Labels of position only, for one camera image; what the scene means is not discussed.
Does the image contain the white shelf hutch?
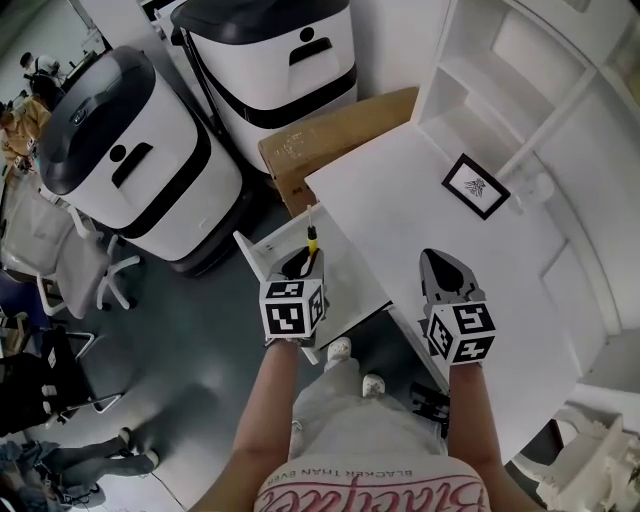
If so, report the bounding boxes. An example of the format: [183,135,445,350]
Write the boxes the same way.
[416,0,640,281]

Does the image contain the black chair with metal frame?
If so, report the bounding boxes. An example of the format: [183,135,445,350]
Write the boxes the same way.
[0,323,124,437]

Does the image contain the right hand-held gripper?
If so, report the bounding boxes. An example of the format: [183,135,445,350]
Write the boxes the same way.
[418,247,498,369]

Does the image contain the white desk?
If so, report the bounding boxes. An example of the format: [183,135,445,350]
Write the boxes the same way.
[303,118,627,467]

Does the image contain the white ornate chair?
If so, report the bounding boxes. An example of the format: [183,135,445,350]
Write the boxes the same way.
[513,408,640,512]

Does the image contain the yellow and black screwdriver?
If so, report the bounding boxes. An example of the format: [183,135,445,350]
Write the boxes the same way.
[305,203,322,258]

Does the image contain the white office chair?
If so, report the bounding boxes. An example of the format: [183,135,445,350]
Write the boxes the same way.
[0,186,147,320]

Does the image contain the person's white printed shirt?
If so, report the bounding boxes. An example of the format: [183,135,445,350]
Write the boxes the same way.
[253,451,492,512]

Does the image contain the brown cardboard box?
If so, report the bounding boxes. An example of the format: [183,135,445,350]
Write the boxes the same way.
[257,85,421,218]

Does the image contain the black device on floor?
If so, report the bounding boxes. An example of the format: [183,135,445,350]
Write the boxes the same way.
[408,381,452,427]

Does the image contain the black picture frame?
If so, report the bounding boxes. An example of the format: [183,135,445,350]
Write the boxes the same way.
[440,152,513,222]

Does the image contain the person's light grey trousers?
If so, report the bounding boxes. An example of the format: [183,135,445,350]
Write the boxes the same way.
[287,355,450,460]

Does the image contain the person's left forearm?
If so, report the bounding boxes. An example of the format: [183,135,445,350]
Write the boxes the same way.
[230,342,302,512]

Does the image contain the white drawer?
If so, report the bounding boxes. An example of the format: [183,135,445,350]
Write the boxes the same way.
[232,203,392,367]

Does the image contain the white and black mobile robot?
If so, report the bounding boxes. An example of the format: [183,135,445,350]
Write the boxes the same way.
[169,0,359,177]
[38,45,247,277]

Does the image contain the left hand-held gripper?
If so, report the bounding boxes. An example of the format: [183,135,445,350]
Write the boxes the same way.
[258,245,329,350]

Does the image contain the clear glass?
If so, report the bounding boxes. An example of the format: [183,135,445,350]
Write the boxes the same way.
[519,171,555,202]

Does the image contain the person's right forearm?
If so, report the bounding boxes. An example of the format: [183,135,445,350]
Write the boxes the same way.
[446,364,507,479]

